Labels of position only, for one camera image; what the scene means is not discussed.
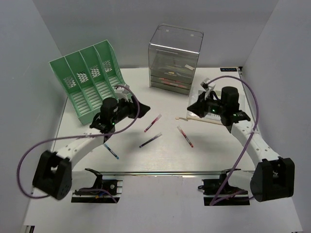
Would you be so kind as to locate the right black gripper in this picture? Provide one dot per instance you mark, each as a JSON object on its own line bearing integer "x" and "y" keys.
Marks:
{"x": 199, "y": 108}

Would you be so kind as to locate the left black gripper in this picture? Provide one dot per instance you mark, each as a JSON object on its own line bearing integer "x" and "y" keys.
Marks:
{"x": 133, "y": 108}

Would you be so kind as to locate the red orange highlighter pen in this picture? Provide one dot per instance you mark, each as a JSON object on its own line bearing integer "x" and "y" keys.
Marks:
{"x": 174, "y": 84}

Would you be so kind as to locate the beige eraser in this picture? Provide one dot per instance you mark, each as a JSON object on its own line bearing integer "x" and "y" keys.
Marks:
{"x": 189, "y": 67}

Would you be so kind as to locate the blue pen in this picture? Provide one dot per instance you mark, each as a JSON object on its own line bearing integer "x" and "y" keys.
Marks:
{"x": 111, "y": 151}

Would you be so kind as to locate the clear plastic drawer cabinet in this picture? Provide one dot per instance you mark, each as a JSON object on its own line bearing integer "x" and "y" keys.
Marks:
{"x": 173, "y": 45}

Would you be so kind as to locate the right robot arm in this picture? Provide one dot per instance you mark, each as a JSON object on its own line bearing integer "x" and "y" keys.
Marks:
{"x": 273, "y": 177}

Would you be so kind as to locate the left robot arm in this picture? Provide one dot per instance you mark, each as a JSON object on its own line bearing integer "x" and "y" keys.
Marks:
{"x": 53, "y": 174}

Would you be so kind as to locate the dark purple pen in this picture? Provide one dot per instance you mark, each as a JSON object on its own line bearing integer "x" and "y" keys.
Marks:
{"x": 150, "y": 140}

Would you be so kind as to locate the small blue label sticker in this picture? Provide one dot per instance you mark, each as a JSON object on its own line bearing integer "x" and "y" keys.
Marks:
{"x": 228, "y": 69}

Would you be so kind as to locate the green plastic file organizer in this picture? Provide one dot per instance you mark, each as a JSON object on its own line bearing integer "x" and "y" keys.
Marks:
{"x": 88, "y": 76}

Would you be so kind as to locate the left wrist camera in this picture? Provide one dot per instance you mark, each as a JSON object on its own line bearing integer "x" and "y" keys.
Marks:
{"x": 122, "y": 92}

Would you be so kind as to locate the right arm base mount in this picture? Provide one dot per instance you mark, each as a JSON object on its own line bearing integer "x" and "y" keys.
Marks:
{"x": 210, "y": 186}

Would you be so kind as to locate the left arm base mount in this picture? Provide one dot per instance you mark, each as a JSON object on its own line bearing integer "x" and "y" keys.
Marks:
{"x": 91, "y": 186}

